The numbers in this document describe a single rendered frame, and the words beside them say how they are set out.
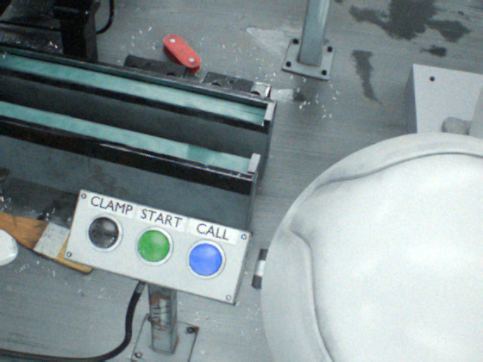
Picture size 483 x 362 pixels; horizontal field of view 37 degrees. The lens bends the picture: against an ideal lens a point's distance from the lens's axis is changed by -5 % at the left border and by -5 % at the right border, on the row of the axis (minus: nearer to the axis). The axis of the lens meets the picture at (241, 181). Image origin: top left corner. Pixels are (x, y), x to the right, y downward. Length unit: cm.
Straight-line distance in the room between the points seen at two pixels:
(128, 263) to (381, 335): 54
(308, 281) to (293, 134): 97
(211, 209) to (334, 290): 82
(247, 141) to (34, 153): 29
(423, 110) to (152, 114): 41
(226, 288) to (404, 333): 53
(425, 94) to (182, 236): 59
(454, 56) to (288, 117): 36
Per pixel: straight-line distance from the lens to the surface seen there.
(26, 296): 100
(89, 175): 102
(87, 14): 107
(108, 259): 72
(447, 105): 118
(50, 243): 102
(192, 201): 99
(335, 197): 20
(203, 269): 69
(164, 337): 90
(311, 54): 124
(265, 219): 105
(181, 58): 122
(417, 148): 19
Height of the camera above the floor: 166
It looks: 53 degrees down
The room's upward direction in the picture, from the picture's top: 7 degrees clockwise
